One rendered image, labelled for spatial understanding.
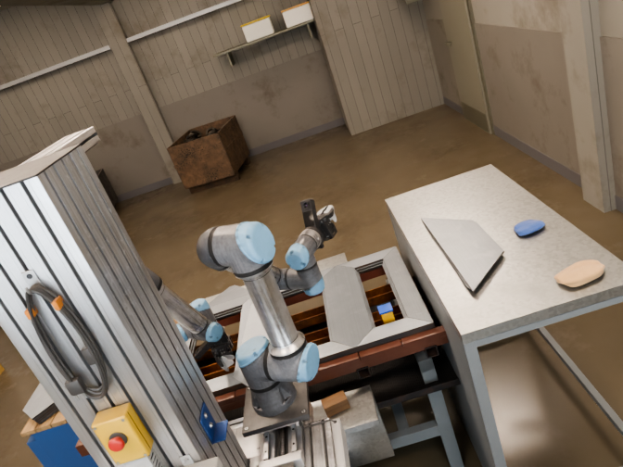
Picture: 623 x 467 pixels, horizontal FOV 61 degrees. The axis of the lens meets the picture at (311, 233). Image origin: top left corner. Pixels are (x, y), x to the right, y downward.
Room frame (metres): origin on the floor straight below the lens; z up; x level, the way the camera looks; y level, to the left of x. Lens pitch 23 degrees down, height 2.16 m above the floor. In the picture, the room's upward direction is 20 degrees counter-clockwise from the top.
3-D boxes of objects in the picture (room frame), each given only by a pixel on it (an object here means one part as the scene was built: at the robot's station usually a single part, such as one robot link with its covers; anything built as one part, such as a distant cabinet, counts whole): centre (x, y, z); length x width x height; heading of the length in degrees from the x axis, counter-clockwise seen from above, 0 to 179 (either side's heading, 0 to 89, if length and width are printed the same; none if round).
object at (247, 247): (1.35, 0.19, 1.41); 0.15 x 0.12 x 0.55; 59
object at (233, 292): (2.77, 0.61, 0.77); 0.45 x 0.20 x 0.04; 85
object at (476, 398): (2.03, -0.41, 0.51); 1.30 x 0.04 x 1.01; 175
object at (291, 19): (8.76, -0.97, 1.93); 0.46 x 0.38 x 0.26; 85
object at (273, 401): (1.42, 0.30, 1.09); 0.15 x 0.15 x 0.10
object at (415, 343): (1.80, 0.44, 0.80); 1.62 x 0.04 x 0.06; 85
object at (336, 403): (1.68, 0.15, 0.70); 0.10 x 0.06 x 0.05; 97
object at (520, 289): (2.00, -0.69, 1.03); 1.30 x 0.60 x 0.04; 175
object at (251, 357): (1.41, 0.30, 1.20); 0.13 x 0.12 x 0.14; 59
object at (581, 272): (1.44, -0.80, 1.07); 0.16 x 0.10 x 0.04; 94
